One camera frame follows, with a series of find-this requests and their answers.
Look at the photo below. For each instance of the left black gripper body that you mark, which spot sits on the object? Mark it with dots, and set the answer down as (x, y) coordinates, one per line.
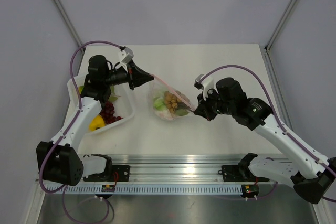
(117, 76)

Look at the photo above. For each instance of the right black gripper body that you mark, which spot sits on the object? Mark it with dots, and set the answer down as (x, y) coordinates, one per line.
(226, 107)

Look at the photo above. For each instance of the brown longan bunch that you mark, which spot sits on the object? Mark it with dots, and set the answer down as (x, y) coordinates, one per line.
(175, 105)

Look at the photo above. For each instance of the green lettuce head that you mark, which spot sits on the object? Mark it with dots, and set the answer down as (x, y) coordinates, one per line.
(159, 104)

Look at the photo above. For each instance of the clear zip top bag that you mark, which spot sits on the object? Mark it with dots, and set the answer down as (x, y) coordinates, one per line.
(157, 87)

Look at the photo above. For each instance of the white cauliflower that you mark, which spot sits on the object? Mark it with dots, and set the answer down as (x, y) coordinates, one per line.
(165, 115)

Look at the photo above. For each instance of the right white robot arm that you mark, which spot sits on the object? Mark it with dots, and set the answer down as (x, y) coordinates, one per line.
(309, 173)

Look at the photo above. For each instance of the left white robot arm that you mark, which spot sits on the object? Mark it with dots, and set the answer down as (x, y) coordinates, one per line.
(58, 160)

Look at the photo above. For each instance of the white plastic food tray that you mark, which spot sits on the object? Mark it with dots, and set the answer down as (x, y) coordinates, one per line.
(124, 105)

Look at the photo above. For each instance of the yellow lemon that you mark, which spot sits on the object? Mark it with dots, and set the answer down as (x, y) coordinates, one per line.
(80, 89)

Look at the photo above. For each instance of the red grape bunch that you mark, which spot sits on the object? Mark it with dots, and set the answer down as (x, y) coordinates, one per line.
(108, 114)

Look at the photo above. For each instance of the yellow bell pepper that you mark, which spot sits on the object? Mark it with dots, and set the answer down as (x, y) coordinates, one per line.
(97, 123)

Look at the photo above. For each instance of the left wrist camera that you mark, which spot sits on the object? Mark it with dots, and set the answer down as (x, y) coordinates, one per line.
(125, 56)

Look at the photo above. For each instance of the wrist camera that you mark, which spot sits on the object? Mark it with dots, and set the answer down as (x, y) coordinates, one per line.
(125, 56)
(204, 84)

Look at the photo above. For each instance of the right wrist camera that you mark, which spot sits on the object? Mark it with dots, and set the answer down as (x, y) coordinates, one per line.
(204, 84)

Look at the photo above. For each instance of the left aluminium frame post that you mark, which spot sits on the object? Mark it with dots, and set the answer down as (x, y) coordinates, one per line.
(68, 23)

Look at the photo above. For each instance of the aluminium frame post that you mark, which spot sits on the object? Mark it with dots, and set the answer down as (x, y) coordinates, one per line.
(290, 7)
(68, 23)

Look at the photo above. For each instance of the white slotted cable duct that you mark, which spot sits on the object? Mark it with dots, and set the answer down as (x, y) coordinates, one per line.
(148, 189)

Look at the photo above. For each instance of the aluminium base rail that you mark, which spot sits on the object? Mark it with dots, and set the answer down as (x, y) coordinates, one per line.
(173, 167)

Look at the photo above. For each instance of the right aluminium frame post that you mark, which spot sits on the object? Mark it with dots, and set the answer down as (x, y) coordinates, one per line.
(290, 7)

